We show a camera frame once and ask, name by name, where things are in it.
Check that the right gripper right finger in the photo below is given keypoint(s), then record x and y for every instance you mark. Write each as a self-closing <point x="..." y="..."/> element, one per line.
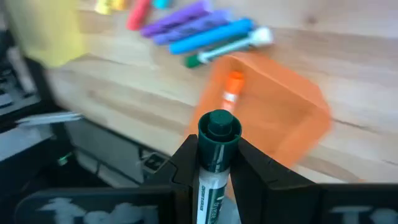
<point x="264" y="193"/>

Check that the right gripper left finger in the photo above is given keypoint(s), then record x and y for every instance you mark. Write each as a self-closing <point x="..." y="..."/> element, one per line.
<point x="183" y="174"/>

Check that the dark green whiteboard marker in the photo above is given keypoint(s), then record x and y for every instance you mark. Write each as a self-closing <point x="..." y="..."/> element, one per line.
<point x="217" y="149"/>

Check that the orange plastic bin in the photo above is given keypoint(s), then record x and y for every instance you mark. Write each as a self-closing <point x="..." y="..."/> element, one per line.
<point x="280" y="118"/>

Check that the orange whiteboard marker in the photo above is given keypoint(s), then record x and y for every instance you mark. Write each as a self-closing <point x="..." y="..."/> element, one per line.
<point x="233" y="90"/>

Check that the green Expo marker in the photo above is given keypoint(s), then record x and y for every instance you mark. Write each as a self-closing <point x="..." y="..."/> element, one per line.
<point x="224" y="51"/>

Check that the blue highlighter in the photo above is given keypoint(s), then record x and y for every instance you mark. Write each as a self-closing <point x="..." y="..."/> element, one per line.
<point x="211" y="35"/>

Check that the purple highlighter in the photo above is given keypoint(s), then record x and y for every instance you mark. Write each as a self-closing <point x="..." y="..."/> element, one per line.
<point x="174" y="20"/>
<point x="192" y="28"/>

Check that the red highlighter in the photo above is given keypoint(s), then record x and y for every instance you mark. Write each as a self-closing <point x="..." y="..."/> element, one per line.
<point x="138" y="15"/>

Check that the teal highlighter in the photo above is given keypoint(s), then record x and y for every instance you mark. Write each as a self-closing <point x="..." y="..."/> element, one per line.
<point x="161" y="3"/>

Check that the plain yellow highlighter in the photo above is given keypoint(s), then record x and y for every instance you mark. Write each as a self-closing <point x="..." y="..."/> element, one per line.
<point x="102" y="6"/>

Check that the yellow plastic bin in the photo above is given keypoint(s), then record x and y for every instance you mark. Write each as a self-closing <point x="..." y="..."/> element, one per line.
<point x="46" y="31"/>

